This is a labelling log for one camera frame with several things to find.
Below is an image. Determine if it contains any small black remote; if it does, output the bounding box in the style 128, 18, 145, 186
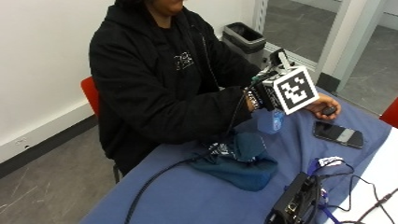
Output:
321, 105, 338, 117

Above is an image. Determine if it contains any black smartphone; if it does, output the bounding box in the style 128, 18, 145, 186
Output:
313, 120, 365, 149

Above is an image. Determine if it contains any white cube of black markers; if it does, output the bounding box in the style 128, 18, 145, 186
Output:
261, 65, 321, 116

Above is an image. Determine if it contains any red chair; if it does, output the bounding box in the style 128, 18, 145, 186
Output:
80, 76, 123, 185
378, 96, 398, 129

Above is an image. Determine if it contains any translucent blue bottle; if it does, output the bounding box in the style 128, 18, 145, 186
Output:
256, 108, 286, 135

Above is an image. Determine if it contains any grey glove-mounted tracker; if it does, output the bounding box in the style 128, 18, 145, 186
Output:
265, 48, 296, 76

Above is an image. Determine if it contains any dark teal cloth bag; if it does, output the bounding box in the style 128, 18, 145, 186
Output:
189, 132, 278, 192

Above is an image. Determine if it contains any grey trash bin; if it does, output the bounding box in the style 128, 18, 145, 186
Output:
221, 21, 268, 68

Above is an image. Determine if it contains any black electronics box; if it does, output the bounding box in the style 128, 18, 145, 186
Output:
264, 172, 322, 224

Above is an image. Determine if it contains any perforated metal column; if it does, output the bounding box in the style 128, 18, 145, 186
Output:
253, 0, 270, 35

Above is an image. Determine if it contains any blue tablecloth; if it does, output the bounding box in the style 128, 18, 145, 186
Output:
79, 87, 393, 224

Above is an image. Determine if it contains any the person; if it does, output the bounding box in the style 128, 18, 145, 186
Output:
88, 0, 268, 176

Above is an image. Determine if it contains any blue lanyard with white badge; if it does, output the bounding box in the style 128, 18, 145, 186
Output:
308, 156, 346, 177

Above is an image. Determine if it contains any beaded bracelet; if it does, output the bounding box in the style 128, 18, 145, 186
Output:
245, 87, 261, 112

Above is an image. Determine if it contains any white door frame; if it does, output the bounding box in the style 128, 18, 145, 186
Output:
313, 0, 393, 93

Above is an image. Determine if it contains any thin black cable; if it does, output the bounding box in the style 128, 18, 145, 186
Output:
314, 161, 398, 224

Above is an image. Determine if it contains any thick black glove cable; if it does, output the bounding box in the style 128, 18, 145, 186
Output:
124, 81, 266, 224

